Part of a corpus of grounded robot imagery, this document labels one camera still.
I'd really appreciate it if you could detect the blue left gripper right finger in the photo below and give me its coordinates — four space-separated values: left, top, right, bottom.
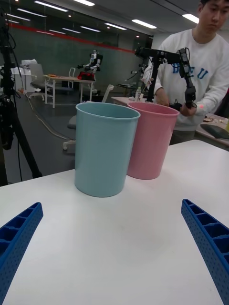
180 198 229 305

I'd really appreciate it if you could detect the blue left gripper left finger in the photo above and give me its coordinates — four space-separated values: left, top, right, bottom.
0 202 44 305

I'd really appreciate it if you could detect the black jointed control arm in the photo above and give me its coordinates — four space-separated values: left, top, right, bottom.
135 46 198 110

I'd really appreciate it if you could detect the person's left hand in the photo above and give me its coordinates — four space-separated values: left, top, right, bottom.
180 101 206 117

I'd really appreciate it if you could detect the person's right hand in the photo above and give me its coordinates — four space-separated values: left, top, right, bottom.
155 87 170 107

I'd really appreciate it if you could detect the grey desk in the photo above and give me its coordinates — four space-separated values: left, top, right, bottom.
194 113 229 148

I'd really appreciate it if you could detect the dark flat pad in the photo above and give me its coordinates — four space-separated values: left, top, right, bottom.
199 123 229 141

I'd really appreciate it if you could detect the pink plastic bin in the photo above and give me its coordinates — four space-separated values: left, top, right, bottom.
125 102 180 180

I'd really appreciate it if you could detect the pale blue plastic bin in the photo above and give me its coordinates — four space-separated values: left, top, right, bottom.
74 102 141 198

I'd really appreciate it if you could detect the black tripod stand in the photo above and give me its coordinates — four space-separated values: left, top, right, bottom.
146 54 160 103
0 4 43 187

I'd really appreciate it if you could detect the grey office chair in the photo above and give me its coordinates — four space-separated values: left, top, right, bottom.
28 63 52 101

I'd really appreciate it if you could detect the white box stack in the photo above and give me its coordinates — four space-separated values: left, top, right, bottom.
10 59 39 94

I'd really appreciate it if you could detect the white table with wooden top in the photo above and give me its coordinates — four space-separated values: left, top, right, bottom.
44 74 96 109

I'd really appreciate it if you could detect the pale desk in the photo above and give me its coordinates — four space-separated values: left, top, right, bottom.
111 96 150 105

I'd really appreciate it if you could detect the office chair with white base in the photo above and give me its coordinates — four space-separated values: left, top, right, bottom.
62 84 115 151

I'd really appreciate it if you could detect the red box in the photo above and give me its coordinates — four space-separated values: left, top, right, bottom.
77 71 96 81

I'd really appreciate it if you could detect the person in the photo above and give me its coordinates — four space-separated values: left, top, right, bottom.
154 0 229 146

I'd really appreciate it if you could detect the white and black humanoid robot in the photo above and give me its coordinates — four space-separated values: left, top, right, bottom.
76 49 104 74

